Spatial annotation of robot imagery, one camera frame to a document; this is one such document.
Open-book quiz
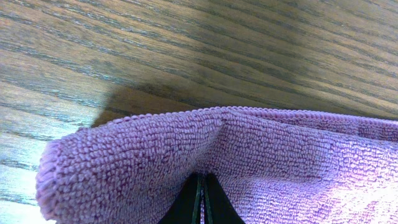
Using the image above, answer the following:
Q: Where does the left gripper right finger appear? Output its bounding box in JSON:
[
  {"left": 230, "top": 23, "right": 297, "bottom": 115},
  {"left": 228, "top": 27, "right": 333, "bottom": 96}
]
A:
[{"left": 204, "top": 174, "right": 245, "bottom": 224}]

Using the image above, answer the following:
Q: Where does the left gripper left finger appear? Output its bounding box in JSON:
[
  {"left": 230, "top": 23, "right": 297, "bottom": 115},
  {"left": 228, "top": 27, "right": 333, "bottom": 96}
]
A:
[{"left": 158, "top": 173, "right": 201, "bottom": 224}]

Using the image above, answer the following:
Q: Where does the purple microfiber cloth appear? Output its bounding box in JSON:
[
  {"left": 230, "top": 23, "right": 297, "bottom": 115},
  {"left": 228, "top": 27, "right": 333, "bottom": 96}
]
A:
[{"left": 36, "top": 107, "right": 397, "bottom": 223}]

